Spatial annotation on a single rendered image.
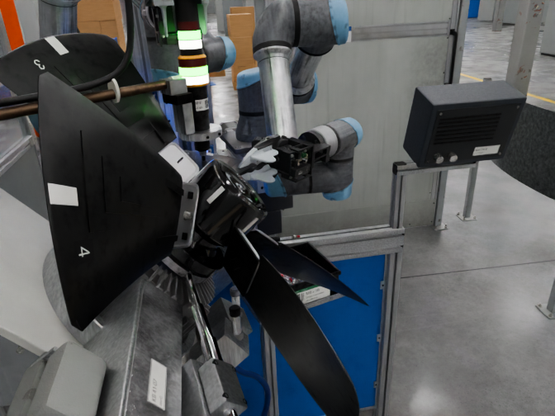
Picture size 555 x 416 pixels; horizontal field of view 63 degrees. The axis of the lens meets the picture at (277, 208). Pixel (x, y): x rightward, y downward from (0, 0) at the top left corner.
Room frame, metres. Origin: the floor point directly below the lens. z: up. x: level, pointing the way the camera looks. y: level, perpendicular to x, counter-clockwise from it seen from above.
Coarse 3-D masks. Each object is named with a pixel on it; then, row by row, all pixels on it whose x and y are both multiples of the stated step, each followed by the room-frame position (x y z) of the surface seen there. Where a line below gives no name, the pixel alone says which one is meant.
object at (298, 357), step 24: (264, 264) 0.52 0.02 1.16; (264, 288) 0.52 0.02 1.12; (288, 288) 0.46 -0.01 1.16; (264, 312) 0.52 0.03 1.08; (288, 312) 0.47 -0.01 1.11; (288, 336) 0.48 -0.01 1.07; (312, 336) 0.42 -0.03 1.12; (288, 360) 0.49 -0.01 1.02; (312, 360) 0.43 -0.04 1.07; (336, 360) 0.36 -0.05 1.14; (312, 384) 0.45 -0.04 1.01; (336, 384) 0.39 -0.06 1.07; (336, 408) 0.41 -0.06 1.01
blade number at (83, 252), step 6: (78, 240) 0.34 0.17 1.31; (84, 240) 0.35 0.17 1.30; (90, 240) 0.35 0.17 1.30; (78, 246) 0.34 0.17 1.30; (84, 246) 0.34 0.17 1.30; (90, 246) 0.35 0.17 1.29; (78, 252) 0.33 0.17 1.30; (84, 252) 0.34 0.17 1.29; (90, 252) 0.35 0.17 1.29; (78, 258) 0.33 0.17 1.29; (84, 258) 0.34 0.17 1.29; (90, 258) 0.34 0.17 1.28; (78, 264) 0.33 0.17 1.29
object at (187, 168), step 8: (168, 144) 0.68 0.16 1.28; (176, 144) 0.68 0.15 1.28; (160, 152) 0.67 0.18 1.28; (168, 152) 0.67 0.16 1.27; (176, 152) 0.68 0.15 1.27; (184, 152) 0.68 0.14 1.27; (168, 160) 0.66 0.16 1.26; (176, 160) 0.67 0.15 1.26; (184, 160) 0.67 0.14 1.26; (192, 160) 0.68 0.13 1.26; (176, 168) 0.66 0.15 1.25; (184, 168) 0.67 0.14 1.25; (192, 168) 0.67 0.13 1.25; (184, 176) 0.66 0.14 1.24; (192, 176) 0.66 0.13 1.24
